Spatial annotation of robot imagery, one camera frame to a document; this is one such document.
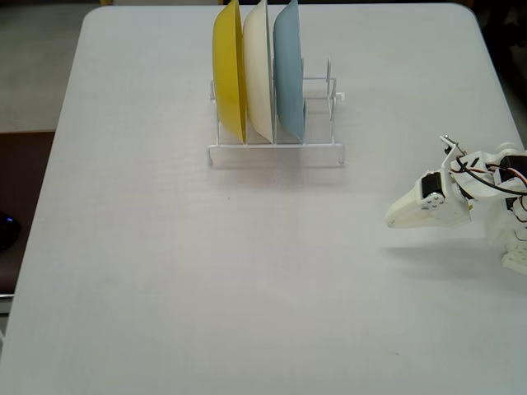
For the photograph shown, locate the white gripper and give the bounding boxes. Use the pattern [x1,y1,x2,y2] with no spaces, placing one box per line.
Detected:
[384,162,475,230]

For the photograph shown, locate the light blue plate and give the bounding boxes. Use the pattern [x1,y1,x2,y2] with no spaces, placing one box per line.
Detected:
[273,0,307,142]

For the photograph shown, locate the cream white plate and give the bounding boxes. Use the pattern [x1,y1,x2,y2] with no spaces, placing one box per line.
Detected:
[242,0,275,143]

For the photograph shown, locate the yellow plate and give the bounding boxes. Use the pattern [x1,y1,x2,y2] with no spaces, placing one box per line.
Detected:
[212,0,249,145]

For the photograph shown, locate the black computer mouse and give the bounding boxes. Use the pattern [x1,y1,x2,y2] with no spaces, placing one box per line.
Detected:
[0,210,22,251]

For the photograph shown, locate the wrist camera on white bracket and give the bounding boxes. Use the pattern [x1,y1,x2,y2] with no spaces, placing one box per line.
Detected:
[437,133,461,165]

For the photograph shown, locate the black servo cable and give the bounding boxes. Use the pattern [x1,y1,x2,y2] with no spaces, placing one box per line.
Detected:
[455,157,527,196]

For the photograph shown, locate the white wire dish rack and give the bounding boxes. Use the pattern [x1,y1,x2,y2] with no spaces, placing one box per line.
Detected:
[207,58,346,169]

